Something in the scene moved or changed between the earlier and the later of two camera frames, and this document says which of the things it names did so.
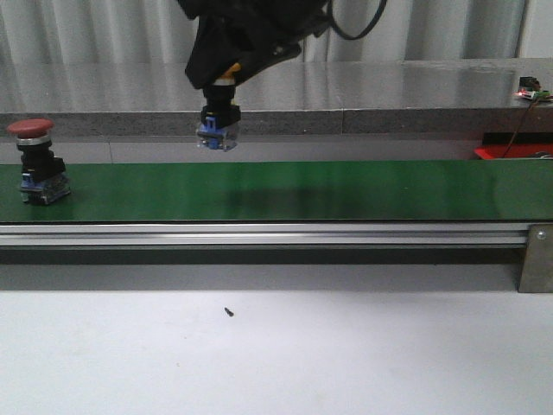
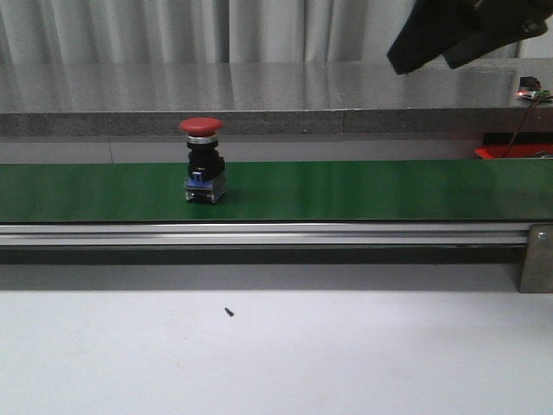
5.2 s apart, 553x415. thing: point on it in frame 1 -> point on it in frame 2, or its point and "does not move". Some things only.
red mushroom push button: (42, 179) -> (205, 181)
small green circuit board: (530, 86) does not move
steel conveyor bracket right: (537, 271) does not move
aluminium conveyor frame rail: (263, 233) does not move
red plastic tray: (516, 150) does not move
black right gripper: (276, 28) -> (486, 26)
